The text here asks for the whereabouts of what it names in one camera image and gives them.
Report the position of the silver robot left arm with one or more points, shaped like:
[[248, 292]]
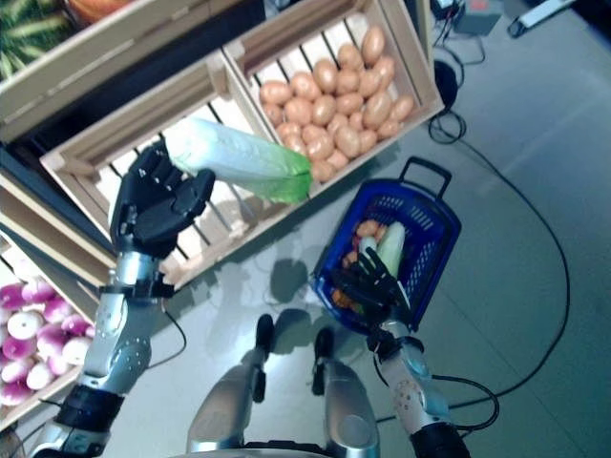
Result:
[[119, 343]]

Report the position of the large wooden crate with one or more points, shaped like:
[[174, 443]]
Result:
[[119, 47]]

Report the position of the wooden slatted crate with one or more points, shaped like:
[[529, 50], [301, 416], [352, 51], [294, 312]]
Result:
[[43, 398], [205, 224], [410, 47]]

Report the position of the black round stand base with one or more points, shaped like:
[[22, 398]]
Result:
[[444, 86]]

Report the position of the blue plastic shopping basket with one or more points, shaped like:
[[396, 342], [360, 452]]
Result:
[[429, 224]]

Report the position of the grey box with red button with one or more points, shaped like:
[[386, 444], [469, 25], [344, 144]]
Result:
[[477, 19]]

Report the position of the green striped pumpkin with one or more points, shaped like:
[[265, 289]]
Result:
[[28, 33]]

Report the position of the wooden display rack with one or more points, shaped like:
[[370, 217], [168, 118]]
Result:
[[57, 229]]

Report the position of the silver robot left leg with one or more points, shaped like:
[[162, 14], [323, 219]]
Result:
[[224, 410]]

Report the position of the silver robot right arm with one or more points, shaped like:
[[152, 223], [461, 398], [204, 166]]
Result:
[[410, 381]]

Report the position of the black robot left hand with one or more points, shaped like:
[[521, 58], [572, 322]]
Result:
[[157, 214]]

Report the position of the orange fruit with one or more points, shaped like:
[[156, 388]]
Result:
[[341, 298]]

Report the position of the black power adapter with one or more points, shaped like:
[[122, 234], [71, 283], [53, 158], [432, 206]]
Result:
[[446, 6]]

